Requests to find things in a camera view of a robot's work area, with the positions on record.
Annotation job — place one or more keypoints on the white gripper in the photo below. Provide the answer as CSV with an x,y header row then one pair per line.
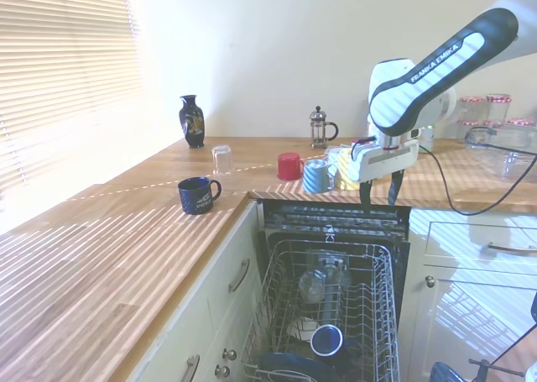
x,y
386,161

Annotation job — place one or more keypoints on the plain dark blue mug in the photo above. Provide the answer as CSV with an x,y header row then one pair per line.
x,y
329,342

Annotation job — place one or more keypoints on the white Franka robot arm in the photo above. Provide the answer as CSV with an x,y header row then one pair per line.
x,y
436,65

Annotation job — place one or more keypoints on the yellow mug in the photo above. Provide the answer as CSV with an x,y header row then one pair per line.
x,y
345,172

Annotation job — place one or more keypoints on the light blue mug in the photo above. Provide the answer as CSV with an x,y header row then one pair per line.
x,y
316,177

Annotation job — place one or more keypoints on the red mug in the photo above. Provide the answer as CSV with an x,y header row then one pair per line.
x,y
288,166

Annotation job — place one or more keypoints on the dark blue printed mug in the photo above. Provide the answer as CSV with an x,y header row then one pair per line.
x,y
196,197

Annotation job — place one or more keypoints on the dishwasher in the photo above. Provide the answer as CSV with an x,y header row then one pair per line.
x,y
335,218

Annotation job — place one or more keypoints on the glass french press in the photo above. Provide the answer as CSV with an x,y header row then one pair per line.
x,y
319,130

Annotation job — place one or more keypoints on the tall clear glass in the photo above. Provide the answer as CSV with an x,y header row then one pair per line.
x,y
331,264

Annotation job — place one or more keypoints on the round metal cabinet knob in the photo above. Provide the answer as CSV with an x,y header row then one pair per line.
x,y
222,371
430,281
229,354

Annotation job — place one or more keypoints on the glass jar red checked lid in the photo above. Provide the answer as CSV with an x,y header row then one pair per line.
x,y
520,122
498,107
472,109
466,131

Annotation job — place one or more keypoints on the round drinking glass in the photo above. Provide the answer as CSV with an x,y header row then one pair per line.
x,y
311,284

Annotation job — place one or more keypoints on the clear glass bowl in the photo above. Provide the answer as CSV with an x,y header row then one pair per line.
x,y
503,163

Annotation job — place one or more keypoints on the grey cutlery holder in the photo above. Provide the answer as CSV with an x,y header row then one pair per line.
x,y
329,306

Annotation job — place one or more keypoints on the white plate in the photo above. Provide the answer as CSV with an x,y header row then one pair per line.
x,y
303,328

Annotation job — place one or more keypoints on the clear glass tumbler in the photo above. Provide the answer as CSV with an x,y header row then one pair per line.
x,y
222,160

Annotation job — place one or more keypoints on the blue striped object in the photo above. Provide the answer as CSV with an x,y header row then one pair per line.
x,y
444,373

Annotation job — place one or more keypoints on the blue plate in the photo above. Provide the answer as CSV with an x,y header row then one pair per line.
x,y
289,365

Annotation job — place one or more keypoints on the dark blue gold vase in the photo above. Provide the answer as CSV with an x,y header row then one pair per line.
x,y
192,124

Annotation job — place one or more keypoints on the black metal clamp stand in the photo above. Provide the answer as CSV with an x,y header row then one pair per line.
x,y
484,367

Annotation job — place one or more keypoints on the cream window blind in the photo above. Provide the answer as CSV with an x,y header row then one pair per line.
x,y
63,71

